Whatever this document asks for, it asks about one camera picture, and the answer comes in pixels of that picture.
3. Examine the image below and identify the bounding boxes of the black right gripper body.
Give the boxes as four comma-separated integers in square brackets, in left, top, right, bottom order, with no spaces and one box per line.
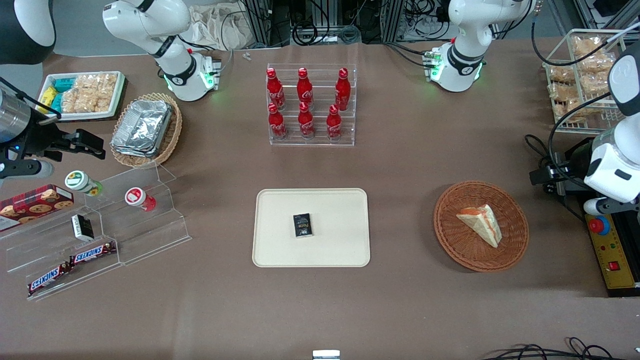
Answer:
[20,116,68,162]

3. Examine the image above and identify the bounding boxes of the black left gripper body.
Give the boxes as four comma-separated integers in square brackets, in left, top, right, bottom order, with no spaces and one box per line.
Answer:
[554,139,596,197]

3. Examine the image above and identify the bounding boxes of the triangular sandwich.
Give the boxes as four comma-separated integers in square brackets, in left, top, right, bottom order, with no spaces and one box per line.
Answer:
[456,204,502,249]

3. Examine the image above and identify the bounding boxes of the aluminium foil tray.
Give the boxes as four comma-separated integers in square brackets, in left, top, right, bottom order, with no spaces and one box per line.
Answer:
[111,144,160,159]
[111,99,173,153]

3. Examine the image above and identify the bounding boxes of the white rectangular snack tray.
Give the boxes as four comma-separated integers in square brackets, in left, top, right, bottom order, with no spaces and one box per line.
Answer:
[37,71,126,122]

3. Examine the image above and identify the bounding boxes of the light tan wicker basket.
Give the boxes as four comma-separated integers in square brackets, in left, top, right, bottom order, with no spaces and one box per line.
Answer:
[110,92,183,168]

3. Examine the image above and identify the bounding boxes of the brown wicker basket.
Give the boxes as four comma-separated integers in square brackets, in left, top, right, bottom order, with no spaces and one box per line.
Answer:
[433,180,530,273]

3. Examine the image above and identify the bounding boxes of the beige plastic serving tray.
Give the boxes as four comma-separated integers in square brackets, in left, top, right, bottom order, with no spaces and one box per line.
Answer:
[252,188,371,268]

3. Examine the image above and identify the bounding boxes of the green lid snack cup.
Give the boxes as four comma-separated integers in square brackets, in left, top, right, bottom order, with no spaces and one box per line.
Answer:
[65,170,104,197]

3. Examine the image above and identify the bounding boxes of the clear rice cracker packet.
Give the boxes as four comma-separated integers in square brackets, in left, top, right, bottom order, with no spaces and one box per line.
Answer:
[60,89,114,114]
[75,73,119,95]

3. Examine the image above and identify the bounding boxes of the clear bagged fried snack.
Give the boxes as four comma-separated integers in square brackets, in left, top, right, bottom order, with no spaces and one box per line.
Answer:
[572,36,608,57]
[552,99,588,123]
[547,82,576,103]
[577,52,617,75]
[580,72,613,96]
[549,65,576,85]

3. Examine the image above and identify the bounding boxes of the red cookie box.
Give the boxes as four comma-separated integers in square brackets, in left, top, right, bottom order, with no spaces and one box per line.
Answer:
[0,184,75,232]

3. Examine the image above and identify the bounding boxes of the small black white box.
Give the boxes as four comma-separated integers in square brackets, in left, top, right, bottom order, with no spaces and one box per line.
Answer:
[71,214,95,242]

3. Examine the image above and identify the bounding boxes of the red lid snack cup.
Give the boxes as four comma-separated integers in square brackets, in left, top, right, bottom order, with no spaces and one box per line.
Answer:
[124,187,157,212]

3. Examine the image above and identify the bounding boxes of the yellow control box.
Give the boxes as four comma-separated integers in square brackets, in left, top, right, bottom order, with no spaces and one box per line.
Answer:
[585,212,638,291]

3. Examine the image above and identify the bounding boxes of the black electric grill appliance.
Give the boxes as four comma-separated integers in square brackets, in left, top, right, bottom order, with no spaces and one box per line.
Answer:
[552,137,640,298]

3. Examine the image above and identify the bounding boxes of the snickers chocolate bar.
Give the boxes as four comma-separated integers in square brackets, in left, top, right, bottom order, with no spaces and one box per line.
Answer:
[69,241,118,266]
[27,262,73,296]

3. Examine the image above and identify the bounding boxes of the clear acrylic step shelf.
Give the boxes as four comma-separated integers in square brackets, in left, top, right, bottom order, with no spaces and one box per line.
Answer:
[0,200,122,302]
[85,162,192,267]

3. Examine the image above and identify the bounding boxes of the crumpled beige plastic bag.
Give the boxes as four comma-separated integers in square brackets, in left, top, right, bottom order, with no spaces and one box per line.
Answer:
[189,4,257,51]

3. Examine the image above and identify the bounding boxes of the red cola bottle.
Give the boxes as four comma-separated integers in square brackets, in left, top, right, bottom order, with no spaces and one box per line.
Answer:
[297,67,314,111]
[335,67,352,112]
[326,104,343,142]
[298,101,316,140]
[266,67,286,111]
[267,102,288,141]

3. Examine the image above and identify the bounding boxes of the small black box gold print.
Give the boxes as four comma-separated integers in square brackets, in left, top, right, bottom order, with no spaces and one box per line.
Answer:
[293,213,313,239]

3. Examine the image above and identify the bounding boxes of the clear acrylic bottle rack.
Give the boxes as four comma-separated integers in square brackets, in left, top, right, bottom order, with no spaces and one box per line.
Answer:
[266,63,358,147]

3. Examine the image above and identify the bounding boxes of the white wire basket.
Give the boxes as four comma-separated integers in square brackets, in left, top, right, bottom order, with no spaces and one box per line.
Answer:
[542,28,640,134]

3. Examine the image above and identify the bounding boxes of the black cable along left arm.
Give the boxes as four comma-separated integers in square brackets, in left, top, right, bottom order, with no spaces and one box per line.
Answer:
[531,10,626,168]

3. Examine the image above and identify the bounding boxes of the black floor cable bundle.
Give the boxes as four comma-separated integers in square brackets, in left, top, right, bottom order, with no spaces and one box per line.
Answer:
[482,337,628,360]

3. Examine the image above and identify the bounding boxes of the tangled black background cables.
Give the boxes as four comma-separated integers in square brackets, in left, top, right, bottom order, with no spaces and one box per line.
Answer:
[404,0,453,42]

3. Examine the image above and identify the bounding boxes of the aluminium profile frame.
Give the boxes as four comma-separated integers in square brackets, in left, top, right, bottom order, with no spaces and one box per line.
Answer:
[244,0,292,47]
[382,0,407,42]

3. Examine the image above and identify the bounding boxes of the coiled black background cables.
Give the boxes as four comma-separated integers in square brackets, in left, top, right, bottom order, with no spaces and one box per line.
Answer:
[292,17,362,47]

